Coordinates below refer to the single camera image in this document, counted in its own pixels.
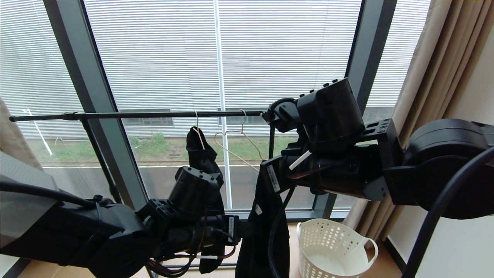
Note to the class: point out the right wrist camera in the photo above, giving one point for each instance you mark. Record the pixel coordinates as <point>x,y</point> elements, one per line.
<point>285,116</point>

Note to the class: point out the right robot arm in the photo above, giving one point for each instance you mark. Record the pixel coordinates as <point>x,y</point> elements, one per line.
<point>444,166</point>

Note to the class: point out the black clothes rack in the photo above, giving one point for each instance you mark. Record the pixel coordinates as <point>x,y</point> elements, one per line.
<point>154,114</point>

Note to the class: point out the window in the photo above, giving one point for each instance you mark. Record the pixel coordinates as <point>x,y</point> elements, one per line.
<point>154,58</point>

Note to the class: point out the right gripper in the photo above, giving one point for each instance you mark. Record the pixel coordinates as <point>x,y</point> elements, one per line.
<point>328,170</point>

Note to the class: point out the pink clothes hanger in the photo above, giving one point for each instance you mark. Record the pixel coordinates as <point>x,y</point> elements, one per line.
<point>197,123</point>
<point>243,121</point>

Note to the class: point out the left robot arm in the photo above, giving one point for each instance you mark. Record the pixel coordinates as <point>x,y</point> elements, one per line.
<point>96,231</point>

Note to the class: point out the black garment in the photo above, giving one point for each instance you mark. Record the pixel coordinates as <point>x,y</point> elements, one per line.
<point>258,231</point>

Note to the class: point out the beige curtain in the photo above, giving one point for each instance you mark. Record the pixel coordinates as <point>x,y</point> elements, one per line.
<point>444,77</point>
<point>15,143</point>

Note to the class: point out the white laundry basket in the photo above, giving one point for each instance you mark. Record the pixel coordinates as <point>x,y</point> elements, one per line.
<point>332,262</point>

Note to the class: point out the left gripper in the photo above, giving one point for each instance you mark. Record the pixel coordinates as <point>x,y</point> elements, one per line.
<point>222,231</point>

